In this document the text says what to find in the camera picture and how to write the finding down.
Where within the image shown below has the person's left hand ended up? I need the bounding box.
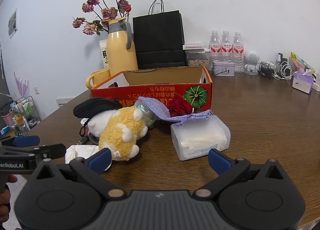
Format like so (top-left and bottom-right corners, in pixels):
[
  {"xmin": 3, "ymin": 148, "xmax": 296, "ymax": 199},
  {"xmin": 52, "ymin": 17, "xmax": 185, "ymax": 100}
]
[{"xmin": 0, "ymin": 174, "xmax": 18, "ymax": 223}]

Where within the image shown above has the wall poster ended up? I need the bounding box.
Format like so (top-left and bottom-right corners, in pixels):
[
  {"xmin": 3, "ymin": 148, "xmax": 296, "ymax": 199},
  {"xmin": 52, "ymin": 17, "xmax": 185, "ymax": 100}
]
[{"xmin": 7, "ymin": 7, "xmax": 18, "ymax": 39}]

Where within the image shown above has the yellow mug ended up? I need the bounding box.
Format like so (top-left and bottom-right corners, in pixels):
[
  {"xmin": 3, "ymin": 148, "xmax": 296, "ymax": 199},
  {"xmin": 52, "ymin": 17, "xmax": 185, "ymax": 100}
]
[{"xmin": 86, "ymin": 68, "xmax": 111, "ymax": 89}]

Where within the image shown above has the purple tissue pack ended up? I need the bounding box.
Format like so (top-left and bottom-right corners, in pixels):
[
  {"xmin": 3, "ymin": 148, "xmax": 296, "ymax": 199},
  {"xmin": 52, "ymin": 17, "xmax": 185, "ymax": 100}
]
[{"xmin": 292, "ymin": 71, "xmax": 314, "ymax": 94}]

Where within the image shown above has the crumpled white tissue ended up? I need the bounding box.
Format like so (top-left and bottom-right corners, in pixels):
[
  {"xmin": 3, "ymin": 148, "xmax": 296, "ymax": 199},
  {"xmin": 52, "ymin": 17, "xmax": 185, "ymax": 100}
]
[{"xmin": 65, "ymin": 144, "xmax": 100, "ymax": 164}]

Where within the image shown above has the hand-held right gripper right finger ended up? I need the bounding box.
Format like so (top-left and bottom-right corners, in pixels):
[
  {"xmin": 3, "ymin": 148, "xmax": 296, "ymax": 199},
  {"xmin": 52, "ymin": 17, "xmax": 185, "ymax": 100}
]
[{"xmin": 194, "ymin": 149, "xmax": 288, "ymax": 200}]

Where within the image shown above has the red fabric rose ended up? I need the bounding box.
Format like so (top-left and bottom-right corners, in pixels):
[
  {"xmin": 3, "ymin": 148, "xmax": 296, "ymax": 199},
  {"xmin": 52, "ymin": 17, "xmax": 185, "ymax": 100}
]
[{"xmin": 167, "ymin": 92, "xmax": 195, "ymax": 117}]

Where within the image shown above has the yellow thermos jug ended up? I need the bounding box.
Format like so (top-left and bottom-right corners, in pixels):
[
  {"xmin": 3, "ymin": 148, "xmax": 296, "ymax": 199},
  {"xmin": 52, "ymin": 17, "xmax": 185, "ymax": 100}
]
[{"xmin": 106, "ymin": 18, "xmax": 139, "ymax": 76}]

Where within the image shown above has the purple wall sticker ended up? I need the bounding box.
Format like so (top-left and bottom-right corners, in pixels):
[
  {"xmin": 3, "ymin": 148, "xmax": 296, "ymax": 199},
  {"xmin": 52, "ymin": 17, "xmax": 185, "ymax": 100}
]
[{"xmin": 14, "ymin": 71, "xmax": 30, "ymax": 98}]

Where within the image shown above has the white wall vent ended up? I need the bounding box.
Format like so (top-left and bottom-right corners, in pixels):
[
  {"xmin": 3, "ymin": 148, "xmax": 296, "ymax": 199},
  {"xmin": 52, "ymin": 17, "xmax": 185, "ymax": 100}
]
[{"xmin": 55, "ymin": 97, "xmax": 75, "ymax": 107}]

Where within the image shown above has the white cable bundle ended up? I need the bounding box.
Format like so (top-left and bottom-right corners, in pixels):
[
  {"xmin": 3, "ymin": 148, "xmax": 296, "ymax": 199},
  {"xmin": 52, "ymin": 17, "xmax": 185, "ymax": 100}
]
[{"xmin": 272, "ymin": 61, "xmax": 294, "ymax": 80}]

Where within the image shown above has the silver tin box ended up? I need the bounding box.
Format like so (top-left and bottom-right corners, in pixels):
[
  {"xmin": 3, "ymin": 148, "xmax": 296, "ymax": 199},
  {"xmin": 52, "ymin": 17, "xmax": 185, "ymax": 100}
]
[{"xmin": 212, "ymin": 60, "xmax": 235, "ymax": 76}]

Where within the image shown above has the purple knitted cloth bag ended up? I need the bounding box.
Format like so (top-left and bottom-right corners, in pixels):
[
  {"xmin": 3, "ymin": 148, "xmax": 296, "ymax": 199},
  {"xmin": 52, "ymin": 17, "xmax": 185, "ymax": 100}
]
[{"xmin": 138, "ymin": 96, "xmax": 214, "ymax": 128}]

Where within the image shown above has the white milk carton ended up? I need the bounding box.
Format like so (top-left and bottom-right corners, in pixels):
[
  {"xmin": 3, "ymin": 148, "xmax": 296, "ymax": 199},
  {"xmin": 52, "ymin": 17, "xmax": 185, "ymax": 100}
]
[{"xmin": 99, "ymin": 39, "xmax": 110, "ymax": 69}]

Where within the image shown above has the yellow and white plush toy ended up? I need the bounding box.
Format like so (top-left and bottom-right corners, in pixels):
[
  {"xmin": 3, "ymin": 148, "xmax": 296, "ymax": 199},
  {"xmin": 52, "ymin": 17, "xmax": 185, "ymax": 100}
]
[{"xmin": 87, "ymin": 107, "xmax": 148, "ymax": 162}]

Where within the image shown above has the black zip pouch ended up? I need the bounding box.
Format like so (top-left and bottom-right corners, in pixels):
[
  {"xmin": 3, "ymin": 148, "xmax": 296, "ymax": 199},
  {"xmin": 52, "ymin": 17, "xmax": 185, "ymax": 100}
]
[{"xmin": 73, "ymin": 97, "xmax": 123, "ymax": 119}]

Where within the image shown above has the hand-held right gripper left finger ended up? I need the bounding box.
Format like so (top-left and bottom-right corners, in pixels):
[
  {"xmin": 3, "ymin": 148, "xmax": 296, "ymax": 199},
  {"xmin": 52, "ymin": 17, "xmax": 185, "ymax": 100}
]
[{"xmin": 31, "ymin": 148, "xmax": 127, "ymax": 202}]

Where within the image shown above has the black paper bag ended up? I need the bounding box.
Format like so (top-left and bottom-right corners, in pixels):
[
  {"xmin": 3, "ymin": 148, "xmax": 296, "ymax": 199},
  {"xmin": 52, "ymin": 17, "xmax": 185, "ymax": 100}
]
[{"xmin": 132, "ymin": 0, "xmax": 187, "ymax": 70}]

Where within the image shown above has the dark grey door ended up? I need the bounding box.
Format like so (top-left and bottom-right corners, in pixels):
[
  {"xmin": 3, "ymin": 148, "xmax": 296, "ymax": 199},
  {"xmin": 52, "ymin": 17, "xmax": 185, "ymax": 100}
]
[{"xmin": 0, "ymin": 42, "xmax": 13, "ymax": 113}]

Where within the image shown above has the black cable bundle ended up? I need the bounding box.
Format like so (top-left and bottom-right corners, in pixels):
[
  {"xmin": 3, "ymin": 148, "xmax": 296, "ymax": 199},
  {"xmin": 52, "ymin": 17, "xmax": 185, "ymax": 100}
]
[{"xmin": 256, "ymin": 61, "xmax": 275, "ymax": 79}]

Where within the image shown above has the clear bubble bag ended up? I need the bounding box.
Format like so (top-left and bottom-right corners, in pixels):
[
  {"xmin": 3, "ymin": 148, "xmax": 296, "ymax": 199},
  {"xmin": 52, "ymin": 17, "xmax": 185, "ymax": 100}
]
[{"xmin": 134, "ymin": 102, "xmax": 159, "ymax": 128}]

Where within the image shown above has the dried pink rose bouquet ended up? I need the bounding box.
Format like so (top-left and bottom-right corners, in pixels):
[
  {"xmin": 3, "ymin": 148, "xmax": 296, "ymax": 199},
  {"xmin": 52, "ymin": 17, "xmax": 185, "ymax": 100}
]
[{"xmin": 72, "ymin": 0, "xmax": 132, "ymax": 36}]

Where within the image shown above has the white robot-shaped speaker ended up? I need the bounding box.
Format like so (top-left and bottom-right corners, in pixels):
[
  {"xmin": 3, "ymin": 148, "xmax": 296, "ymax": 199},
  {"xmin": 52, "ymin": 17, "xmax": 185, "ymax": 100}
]
[{"xmin": 244, "ymin": 50, "xmax": 260, "ymax": 76}]

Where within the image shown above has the translucent plastic tissue box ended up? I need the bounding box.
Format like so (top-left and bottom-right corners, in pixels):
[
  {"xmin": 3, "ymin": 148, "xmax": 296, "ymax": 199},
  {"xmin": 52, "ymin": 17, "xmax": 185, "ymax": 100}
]
[{"xmin": 171, "ymin": 115, "xmax": 231, "ymax": 161}]

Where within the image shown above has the metal storage trolley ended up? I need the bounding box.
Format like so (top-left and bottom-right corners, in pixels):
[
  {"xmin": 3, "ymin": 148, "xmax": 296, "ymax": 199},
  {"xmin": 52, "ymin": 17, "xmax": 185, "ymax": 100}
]
[{"xmin": 0, "ymin": 95, "xmax": 42, "ymax": 137}]

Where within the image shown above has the colourful snack packet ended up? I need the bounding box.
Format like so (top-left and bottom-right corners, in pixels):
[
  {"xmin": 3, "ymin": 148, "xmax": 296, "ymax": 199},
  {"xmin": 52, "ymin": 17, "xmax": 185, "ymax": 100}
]
[{"xmin": 290, "ymin": 52, "xmax": 316, "ymax": 75}]

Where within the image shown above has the clear seed container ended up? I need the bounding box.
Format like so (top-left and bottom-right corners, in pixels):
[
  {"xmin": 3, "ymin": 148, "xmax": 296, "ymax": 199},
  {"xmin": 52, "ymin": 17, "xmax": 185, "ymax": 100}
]
[{"xmin": 182, "ymin": 43, "xmax": 211, "ymax": 68}]

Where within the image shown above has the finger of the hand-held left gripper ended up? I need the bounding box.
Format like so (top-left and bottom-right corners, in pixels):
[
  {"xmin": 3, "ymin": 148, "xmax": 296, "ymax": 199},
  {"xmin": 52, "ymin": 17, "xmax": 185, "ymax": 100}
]
[
  {"xmin": 0, "ymin": 144, "xmax": 67, "ymax": 162},
  {"xmin": 0, "ymin": 135, "xmax": 40, "ymax": 147}
]

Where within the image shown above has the red cardboard box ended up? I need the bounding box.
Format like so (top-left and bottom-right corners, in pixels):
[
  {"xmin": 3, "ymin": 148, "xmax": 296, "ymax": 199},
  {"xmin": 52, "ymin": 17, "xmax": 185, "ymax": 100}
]
[{"xmin": 90, "ymin": 66, "xmax": 213, "ymax": 110}]

